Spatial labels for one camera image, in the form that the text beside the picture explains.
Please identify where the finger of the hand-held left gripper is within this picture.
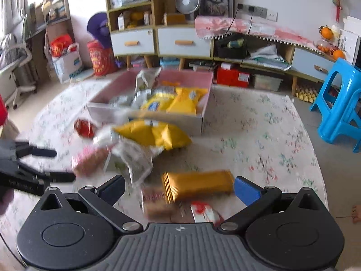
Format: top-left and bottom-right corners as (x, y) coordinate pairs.
(45, 172), (76, 183)
(16, 142), (57, 159)

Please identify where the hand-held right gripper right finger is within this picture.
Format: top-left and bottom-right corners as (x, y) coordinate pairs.
(218, 176), (325, 231)

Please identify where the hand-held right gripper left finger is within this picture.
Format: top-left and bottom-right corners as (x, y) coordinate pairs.
(37, 175), (143, 232)

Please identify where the pink pastry packet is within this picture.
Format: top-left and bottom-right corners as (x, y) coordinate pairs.
(71, 146), (110, 176)

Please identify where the grey printed snack packet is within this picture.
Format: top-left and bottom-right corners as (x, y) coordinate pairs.
(104, 140), (155, 188)
(109, 90), (153, 110)
(135, 67), (163, 91)

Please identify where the brown square cake packet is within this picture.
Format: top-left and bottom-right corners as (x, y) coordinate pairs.
(141, 186), (176, 220)

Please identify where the red white candy packet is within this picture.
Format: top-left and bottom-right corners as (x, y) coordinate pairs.
(190, 201), (225, 227)

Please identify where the gold foil snack packet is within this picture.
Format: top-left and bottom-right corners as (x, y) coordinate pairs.
(161, 170), (234, 204)

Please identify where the red candy wrapper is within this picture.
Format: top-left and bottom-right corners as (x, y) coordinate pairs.
(74, 118), (97, 139)

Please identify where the clear white candy packet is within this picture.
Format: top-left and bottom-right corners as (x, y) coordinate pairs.
(93, 126), (123, 148)

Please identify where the large yellow snack bag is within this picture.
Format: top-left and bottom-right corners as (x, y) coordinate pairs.
(113, 119), (192, 151)

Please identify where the pink-lined silver cardboard box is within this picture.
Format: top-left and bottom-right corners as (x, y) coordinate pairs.
(87, 68), (214, 136)

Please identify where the yellow labelled snack packet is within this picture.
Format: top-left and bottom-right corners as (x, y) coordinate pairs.
(166, 87), (208, 116)

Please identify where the person's left hand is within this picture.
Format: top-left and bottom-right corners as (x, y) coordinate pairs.
(0, 188), (14, 216)

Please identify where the red cloth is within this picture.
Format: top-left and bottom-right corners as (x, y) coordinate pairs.
(0, 94), (9, 127)

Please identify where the white shopping bag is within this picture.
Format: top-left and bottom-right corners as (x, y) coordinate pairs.
(52, 43), (83, 84)

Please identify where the white office chair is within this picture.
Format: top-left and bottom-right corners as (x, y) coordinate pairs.
(0, 32), (38, 110)

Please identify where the red plastic bag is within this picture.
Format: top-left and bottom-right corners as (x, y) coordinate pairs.
(50, 35), (74, 57)

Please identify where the red printed sack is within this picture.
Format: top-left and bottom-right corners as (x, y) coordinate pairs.
(87, 41), (118, 77)

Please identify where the person's bare foot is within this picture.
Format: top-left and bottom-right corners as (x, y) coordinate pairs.
(350, 206), (361, 224)

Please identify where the yellow egg tray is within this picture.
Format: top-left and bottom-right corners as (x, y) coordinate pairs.
(296, 86), (320, 102)

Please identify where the red box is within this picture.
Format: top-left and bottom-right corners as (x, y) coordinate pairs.
(217, 65), (251, 89)

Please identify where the wooden bookshelf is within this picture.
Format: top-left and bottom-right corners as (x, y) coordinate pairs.
(25, 0), (75, 77)

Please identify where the pile of papers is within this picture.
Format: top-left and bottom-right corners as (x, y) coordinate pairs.
(248, 45), (292, 71)

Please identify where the blue storage box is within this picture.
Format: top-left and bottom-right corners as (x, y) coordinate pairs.
(159, 58), (181, 70)

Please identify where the purple plush toy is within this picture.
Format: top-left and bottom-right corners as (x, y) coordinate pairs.
(87, 12), (113, 48)

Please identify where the black bag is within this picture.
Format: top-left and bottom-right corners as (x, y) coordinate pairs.
(216, 35), (251, 60)

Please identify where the pale blue drawer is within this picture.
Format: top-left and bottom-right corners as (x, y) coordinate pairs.
(291, 47), (337, 81)

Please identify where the blue plastic stool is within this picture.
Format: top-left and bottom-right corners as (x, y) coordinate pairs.
(309, 58), (361, 147)

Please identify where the pink floral cloth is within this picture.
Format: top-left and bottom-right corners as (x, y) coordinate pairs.
(194, 15), (325, 54)

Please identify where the clear jar of oranges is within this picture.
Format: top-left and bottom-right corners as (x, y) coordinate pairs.
(316, 40), (336, 54)

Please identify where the microwave oven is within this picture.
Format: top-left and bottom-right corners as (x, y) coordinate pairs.
(338, 30), (361, 70)

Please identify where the brown cardboard box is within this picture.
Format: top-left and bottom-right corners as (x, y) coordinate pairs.
(164, 14), (187, 26)

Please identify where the wooden cabinet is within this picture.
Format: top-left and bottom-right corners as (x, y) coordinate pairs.
(105, 0), (339, 96)

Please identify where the white desk fan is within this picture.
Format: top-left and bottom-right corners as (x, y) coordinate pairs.
(175, 0), (201, 20)

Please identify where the white printer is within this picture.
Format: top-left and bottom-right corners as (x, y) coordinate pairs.
(342, 15), (361, 37)

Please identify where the red hanging ornament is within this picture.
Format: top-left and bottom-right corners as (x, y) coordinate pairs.
(331, 0), (346, 26)

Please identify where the white drawer wooden handle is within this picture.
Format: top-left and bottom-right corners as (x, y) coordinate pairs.
(111, 28), (155, 56)
(157, 28), (212, 58)

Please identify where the black cable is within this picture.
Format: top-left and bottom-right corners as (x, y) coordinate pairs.
(223, 4), (243, 36)

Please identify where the wall socket strip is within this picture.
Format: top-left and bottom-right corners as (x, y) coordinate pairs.
(237, 3), (278, 21)

